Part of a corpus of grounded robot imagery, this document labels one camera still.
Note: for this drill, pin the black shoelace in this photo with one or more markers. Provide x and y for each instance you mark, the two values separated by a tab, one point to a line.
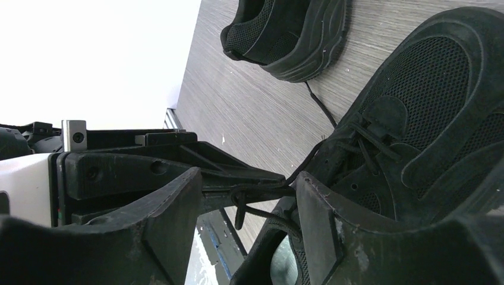
244	209

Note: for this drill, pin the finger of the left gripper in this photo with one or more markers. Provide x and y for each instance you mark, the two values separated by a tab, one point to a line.
220	168
238	195

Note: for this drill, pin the black shoe tied left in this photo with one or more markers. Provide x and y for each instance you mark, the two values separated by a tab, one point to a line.
293	41

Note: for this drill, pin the black shoe with laces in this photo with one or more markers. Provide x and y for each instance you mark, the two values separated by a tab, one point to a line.
421	144

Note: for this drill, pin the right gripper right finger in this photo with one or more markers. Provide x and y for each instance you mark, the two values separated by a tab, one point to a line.
346	243

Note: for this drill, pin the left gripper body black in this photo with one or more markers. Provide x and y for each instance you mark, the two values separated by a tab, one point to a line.
98	171

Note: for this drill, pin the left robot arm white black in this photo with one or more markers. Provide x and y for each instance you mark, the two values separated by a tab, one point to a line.
40	138

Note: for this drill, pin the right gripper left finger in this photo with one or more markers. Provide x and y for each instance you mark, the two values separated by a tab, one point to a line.
146	242

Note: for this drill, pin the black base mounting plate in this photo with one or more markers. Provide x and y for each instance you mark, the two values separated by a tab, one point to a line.
223	246

